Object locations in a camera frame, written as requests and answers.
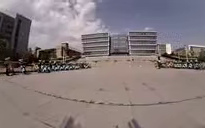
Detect grey paved plaza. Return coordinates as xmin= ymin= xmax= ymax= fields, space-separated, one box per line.
xmin=0 ymin=59 xmax=205 ymax=128

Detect wide stone stairs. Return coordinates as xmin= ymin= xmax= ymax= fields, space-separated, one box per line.
xmin=85 ymin=54 xmax=160 ymax=63

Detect row of parked bicycles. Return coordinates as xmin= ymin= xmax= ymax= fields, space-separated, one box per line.
xmin=35 ymin=60 xmax=92 ymax=74
xmin=154 ymin=58 xmax=205 ymax=71

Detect white striped building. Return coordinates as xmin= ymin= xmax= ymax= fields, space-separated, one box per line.
xmin=80 ymin=30 xmax=159 ymax=57

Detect low brown building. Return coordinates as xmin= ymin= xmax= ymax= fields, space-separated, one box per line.
xmin=34 ymin=41 xmax=83 ymax=61

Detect small white building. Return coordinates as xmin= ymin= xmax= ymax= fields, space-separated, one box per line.
xmin=157 ymin=43 xmax=173 ymax=56

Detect robot's own part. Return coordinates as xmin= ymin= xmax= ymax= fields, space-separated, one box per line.
xmin=128 ymin=117 xmax=143 ymax=128
xmin=61 ymin=115 xmax=78 ymax=128

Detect tall grey building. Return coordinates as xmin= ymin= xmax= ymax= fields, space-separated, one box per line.
xmin=0 ymin=7 xmax=33 ymax=60

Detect person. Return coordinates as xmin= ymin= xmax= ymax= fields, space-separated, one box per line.
xmin=4 ymin=57 xmax=15 ymax=77

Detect low white building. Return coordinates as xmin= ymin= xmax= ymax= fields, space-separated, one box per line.
xmin=173 ymin=44 xmax=205 ymax=58

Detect group of trees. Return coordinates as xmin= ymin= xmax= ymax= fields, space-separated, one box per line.
xmin=0 ymin=32 xmax=38 ymax=65

